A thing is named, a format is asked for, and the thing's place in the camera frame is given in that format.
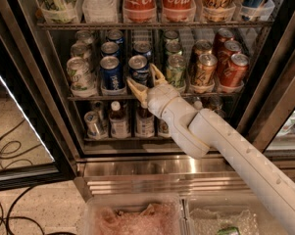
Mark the green white bottle top left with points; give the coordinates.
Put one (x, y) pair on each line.
(62, 11)

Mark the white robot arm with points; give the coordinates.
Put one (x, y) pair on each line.
(195, 132)

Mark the red coca-cola bottle left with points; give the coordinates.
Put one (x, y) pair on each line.
(139, 11)

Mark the clear water bottle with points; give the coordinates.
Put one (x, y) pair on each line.
(100, 11)
(197, 103)

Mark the juice bottle white cap right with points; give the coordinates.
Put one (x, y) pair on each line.
(144, 123)

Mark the red can front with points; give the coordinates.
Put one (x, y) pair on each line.
(235, 70)

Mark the clear water bottle top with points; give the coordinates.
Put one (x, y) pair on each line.
(100, 11)

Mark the orange gold can front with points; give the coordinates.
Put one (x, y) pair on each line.
(204, 69)

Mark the silver can bottom left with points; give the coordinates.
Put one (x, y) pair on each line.
(95, 128)

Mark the brown can bottom right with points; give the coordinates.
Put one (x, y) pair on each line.
(215, 104)

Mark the glass fridge door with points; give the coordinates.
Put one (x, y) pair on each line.
(33, 146)

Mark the juice bottle white cap left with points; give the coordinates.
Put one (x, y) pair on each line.
(118, 121)

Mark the red coca-cola bottle right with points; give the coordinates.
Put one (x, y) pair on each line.
(176, 10)

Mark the red coca-cola bottle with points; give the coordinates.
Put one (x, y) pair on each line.
(139, 11)
(176, 10)

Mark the gold bottle top shelf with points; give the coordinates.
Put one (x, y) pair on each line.
(216, 10)

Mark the blue pepsi can left front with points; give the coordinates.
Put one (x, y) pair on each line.
(111, 73)

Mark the juice bottle white cap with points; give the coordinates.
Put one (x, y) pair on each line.
(118, 121)
(144, 123)

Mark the blue pepsi can second row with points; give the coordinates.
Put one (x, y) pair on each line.
(143, 48)

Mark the clear bin with pink wrap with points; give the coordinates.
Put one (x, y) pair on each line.
(134, 214)

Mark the blue bottle top right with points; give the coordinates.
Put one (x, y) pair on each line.
(255, 0)

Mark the blue pepsi can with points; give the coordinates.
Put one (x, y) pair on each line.
(111, 73)
(139, 69)

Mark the clear bin with bubble wrap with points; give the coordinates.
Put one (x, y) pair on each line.
(207, 214)

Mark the green can bottom middle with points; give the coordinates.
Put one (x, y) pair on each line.
(163, 129)

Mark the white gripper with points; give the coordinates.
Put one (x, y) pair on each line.
(159, 99)

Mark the white green can front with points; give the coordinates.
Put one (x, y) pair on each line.
(80, 74)

